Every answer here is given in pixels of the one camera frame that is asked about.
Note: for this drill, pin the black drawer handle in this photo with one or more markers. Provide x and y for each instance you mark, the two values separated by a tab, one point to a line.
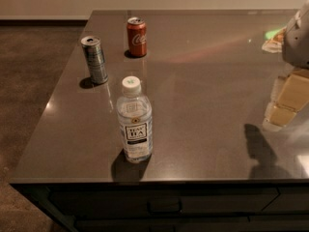
165	206

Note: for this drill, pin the silver energy drink can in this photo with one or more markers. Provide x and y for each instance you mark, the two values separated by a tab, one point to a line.
95	59

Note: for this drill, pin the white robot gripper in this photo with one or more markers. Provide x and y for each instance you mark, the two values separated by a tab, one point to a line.
297	41

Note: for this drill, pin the red cola can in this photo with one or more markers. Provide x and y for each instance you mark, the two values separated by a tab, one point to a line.
136	36

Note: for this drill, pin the clear plastic tea bottle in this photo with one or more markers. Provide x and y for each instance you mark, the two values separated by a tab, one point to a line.
134	112

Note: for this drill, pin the dark cabinet drawer front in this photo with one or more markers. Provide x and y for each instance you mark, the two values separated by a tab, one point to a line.
140	203

